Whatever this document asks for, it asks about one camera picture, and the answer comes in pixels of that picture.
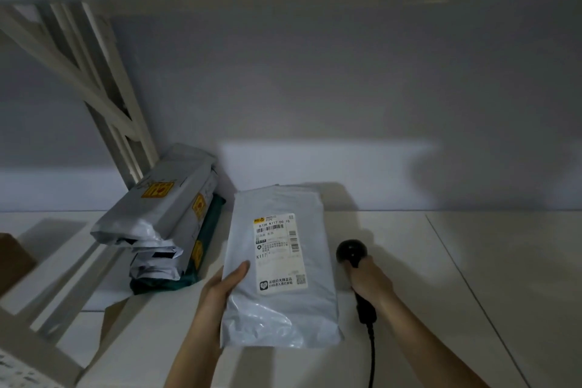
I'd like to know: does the black scanner cable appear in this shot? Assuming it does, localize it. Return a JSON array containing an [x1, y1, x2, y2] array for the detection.
[[366, 322, 377, 388]]

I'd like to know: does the white printed paper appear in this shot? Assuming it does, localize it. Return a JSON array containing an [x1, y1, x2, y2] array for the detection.
[[0, 349, 64, 388]]

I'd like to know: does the crumpled grey parcel bag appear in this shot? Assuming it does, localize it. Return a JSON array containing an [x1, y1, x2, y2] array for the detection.
[[129, 173, 220, 285]]

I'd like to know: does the person's right hand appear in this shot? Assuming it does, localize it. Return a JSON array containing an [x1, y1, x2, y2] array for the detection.
[[348, 255, 397, 311]]

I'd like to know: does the brown cardboard box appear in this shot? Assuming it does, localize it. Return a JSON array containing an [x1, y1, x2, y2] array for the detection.
[[0, 232, 38, 296]]

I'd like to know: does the person's right forearm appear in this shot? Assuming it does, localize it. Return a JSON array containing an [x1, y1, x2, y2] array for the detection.
[[376, 294, 490, 388]]

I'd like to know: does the grey parcel bag with label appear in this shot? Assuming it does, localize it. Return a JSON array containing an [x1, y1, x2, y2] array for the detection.
[[220, 187, 344, 349]]

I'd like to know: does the dark green parcel bag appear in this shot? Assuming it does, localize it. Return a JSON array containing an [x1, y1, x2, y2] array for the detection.
[[130, 194, 226, 296]]

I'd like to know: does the person's left forearm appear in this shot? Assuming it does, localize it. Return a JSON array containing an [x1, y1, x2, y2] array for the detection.
[[165, 316, 222, 388]]

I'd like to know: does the white metal shelf frame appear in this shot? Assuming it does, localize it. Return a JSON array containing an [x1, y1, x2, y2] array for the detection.
[[0, 0, 582, 190]]

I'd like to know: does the black barcode scanner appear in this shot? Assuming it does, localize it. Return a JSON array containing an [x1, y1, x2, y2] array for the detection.
[[336, 239, 377, 325]]

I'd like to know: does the person's left hand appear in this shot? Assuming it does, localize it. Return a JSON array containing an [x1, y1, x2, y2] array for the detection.
[[198, 260, 251, 335]]

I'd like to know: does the grey parcel bag yellow sticker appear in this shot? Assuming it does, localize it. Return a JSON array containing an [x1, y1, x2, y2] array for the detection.
[[90, 143, 218, 246]]

